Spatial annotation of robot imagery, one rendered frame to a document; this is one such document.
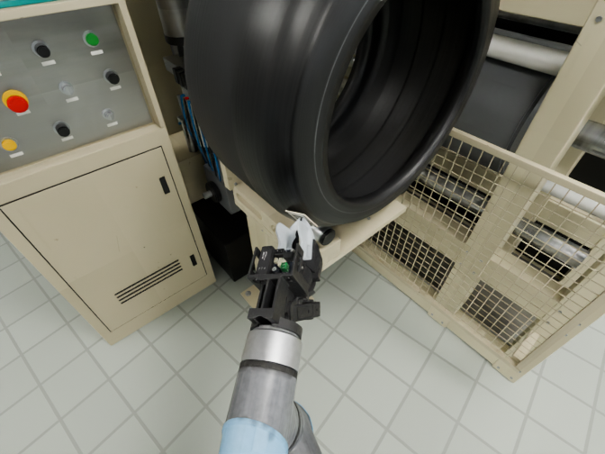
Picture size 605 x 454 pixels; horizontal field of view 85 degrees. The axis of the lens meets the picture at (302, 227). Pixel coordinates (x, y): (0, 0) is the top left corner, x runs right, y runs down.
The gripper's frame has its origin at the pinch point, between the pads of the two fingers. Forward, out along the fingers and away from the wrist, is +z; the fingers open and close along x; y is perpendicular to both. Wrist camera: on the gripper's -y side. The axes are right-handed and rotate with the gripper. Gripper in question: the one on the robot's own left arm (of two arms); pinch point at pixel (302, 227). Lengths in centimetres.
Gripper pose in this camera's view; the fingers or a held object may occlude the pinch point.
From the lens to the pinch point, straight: 57.8
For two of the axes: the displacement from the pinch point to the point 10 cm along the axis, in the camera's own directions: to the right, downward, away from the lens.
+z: 1.5, -8.0, 5.9
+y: -3.5, -6.0, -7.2
